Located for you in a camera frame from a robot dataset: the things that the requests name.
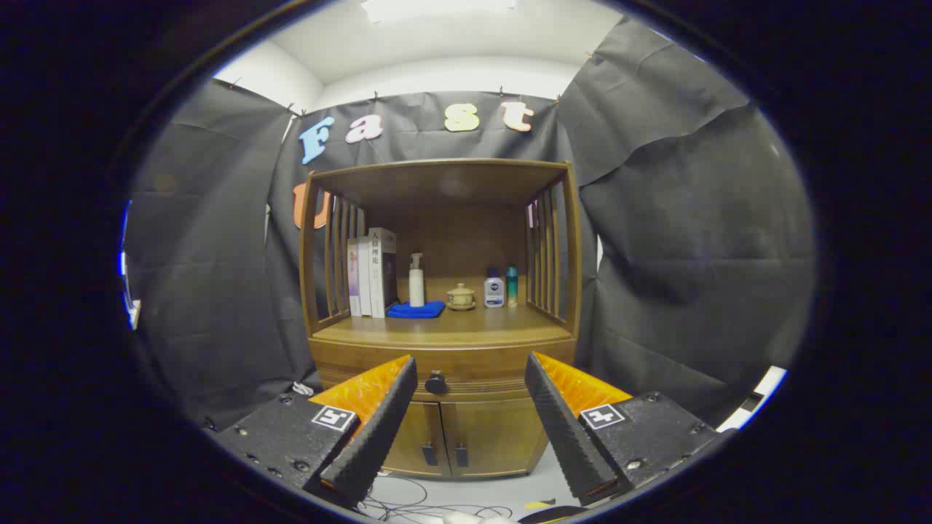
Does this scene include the white and black book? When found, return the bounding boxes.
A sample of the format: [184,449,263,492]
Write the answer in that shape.
[368,227,400,319]

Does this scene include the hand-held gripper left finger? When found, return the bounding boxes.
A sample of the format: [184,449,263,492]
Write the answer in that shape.
[208,354,419,510]

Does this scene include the blue folded cloth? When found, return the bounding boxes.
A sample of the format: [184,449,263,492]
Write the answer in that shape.
[386,300,446,319]

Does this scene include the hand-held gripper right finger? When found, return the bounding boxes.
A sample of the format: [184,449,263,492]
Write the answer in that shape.
[524,352,736,508]

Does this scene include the wooden cabinet door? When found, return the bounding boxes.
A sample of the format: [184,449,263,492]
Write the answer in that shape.
[440,397,548,479]
[382,400,451,479]

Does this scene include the purple spine book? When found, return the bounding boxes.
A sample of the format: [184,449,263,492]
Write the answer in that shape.
[347,239,362,317]

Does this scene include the wooden drawer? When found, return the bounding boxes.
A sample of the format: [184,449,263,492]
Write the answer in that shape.
[309,336,577,402]

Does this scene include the black floor cables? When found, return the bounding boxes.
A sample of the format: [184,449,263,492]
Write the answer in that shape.
[357,473,514,523]

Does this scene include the wooden cabinet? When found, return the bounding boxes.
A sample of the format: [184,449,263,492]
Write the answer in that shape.
[297,158,583,481]

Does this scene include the plain white book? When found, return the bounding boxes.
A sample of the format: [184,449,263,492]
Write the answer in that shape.
[357,235,373,318]

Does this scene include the white pump bottle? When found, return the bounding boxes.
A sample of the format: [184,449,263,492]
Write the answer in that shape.
[408,253,426,308]

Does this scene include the wooden countertop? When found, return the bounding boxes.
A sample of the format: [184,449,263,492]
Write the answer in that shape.
[313,302,573,347]

